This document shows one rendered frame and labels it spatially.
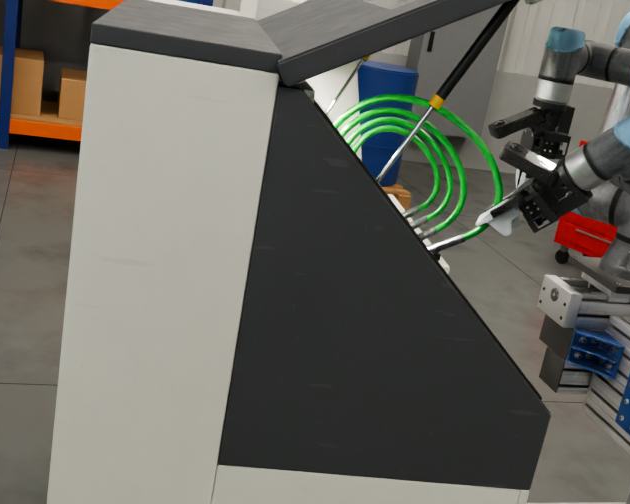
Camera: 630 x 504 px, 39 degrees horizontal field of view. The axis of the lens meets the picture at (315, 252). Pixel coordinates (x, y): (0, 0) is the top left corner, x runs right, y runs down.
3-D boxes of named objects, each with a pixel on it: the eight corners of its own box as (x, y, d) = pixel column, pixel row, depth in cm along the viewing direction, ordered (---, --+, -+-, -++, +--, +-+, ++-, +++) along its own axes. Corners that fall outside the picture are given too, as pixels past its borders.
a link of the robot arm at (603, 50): (618, 83, 194) (598, 82, 185) (571, 72, 200) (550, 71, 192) (628, 47, 191) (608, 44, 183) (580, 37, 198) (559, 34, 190)
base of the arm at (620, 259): (636, 264, 234) (647, 229, 231) (672, 285, 220) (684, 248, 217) (587, 260, 229) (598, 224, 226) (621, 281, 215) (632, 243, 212)
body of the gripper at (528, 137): (564, 163, 189) (579, 108, 185) (527, 158, 187) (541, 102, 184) (551, 155, 196) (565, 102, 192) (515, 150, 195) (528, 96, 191)
